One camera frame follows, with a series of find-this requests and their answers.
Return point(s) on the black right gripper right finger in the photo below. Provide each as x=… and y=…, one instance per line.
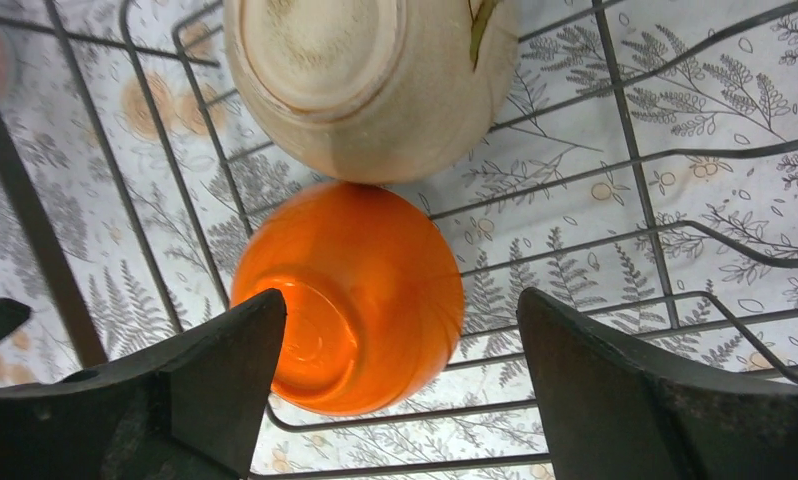
x=615, y=407

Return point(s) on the beige ceramic bowl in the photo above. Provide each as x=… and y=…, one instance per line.
x=373, y=92

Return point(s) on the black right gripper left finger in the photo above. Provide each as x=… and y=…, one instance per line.
x=188, y=407

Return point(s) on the orange bowl front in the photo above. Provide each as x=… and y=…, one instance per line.
x=374, y=298

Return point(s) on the floral tablecloth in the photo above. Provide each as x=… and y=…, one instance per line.
x=644, y=170

